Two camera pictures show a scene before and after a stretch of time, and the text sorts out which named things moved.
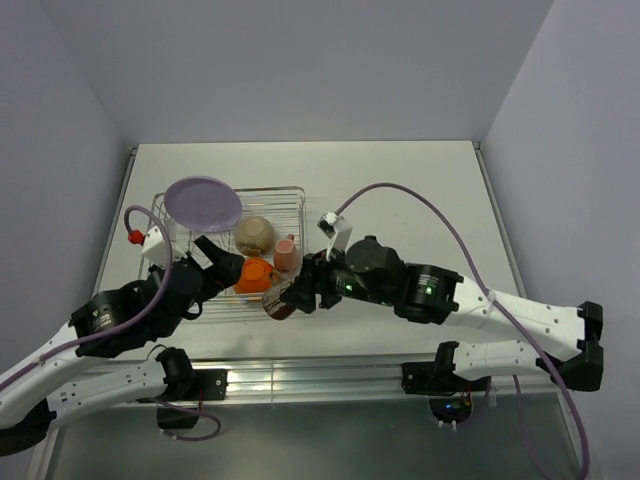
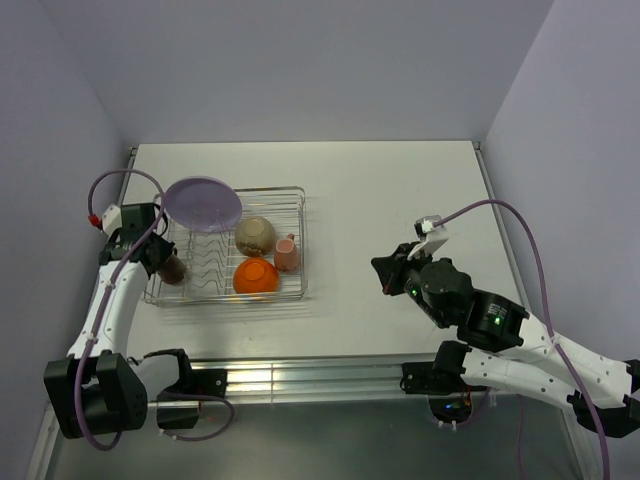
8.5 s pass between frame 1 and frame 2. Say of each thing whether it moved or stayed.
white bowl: stayed
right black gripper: moved
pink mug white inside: stayed
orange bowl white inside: stayed
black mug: moved
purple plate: stayed
